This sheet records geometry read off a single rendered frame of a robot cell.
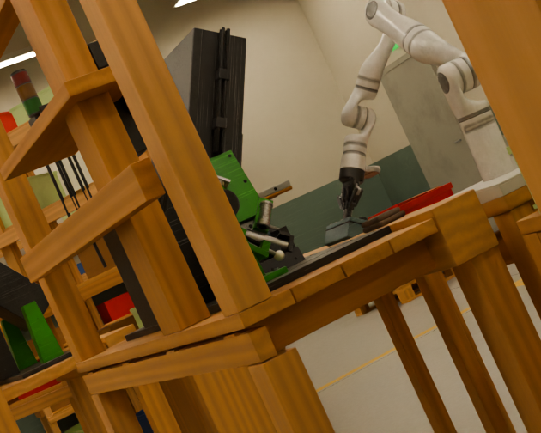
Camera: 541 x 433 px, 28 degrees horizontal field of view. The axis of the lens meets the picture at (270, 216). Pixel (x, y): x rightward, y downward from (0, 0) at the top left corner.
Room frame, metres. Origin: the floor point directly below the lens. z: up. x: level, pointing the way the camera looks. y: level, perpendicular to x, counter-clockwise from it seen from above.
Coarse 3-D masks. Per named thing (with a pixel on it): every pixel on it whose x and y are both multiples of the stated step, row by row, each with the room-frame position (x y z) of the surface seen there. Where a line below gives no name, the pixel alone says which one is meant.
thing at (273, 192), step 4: (288, 180) 3.26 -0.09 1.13; (280, 184) 3.24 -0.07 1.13; (284, 184) 3.25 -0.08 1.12; (288, 184) 3.25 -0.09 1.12; (272, 188) 3.23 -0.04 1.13; (276, 188) 3.23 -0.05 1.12; (280, 188) 3.24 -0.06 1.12; (284, 188) 3.25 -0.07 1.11; (288, 188) 3.25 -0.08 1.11; (260, 192) 3.21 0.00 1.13; (264, 192) 3.22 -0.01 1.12; (268, 192) 3.22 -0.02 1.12; (272, 192) 3.23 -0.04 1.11; (276, 192) 3.23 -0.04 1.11; (280, 192) 3.24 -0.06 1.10; (260, 196) 3.21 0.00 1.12; (264, 196) 3.21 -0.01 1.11; (268, 196) 3.22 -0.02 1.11; (272, 196) 3.23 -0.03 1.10; (276, 196) 3.31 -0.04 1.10
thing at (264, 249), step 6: (252, 240) 2.75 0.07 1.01; (264, 240) 2.75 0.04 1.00; (252, 246) 2.72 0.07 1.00; (258, 246) 2.76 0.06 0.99; (264, 246) 2.74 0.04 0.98; (252, 252) 2.73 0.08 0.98; (258, 252) 2.72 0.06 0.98; (264, 252) 2.73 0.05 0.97; (258, 258) 2.76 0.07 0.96; (264, 258) 2.74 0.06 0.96
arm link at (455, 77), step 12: (456, 60) 2.84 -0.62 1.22; (444, 72) 2.82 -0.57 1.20; (456, 72) 2.81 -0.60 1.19; (468, 72) 2.82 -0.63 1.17; (444, 84) 2.84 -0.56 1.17; (456, 84) 2.81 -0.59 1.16; (468, 84) 2.83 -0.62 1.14; (456, 96) 2.82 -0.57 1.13; (456, 108) 2.84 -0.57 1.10; (468, 108) 2.82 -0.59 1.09; (480, 108) 2.82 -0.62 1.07
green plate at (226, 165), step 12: (216, 156) 3.08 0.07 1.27; (228, 156) 3.09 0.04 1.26; (216, 168) 3.06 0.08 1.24; (228, 168) 3.08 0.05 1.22; (240, 168) 3.09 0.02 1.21; (240, 180) 3.07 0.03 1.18; (240, 192) 3.05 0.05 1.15; (252, 192) 3.07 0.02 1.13; (240, 204) 3.04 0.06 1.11; (252, 204) 3.05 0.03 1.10; (240, 216) 3.02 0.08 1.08; (252, 216) 3.04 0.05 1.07
